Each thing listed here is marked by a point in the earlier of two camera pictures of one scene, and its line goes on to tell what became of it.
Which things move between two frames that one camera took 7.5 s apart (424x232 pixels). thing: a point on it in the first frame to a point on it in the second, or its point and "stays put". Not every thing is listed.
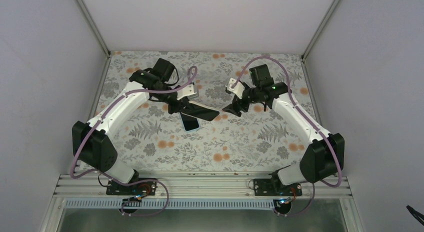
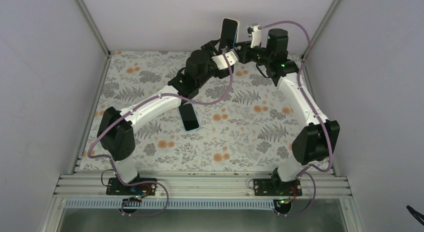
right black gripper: x=235 y=110 to x=243 y=55
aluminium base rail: x=92 y=186 stays put
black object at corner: x=413 y=211 stays put
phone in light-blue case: x=190 y=123 stays put
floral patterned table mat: x=150 y=138 stays put
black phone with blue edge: x=201 y=112 to x=228 y=32
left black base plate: x=142 y=188 stays put
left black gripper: x=179 y=107 to x=210 y=47
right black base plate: x=274 y=187 stays put
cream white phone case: x=194 y=108 to x=238 y=31
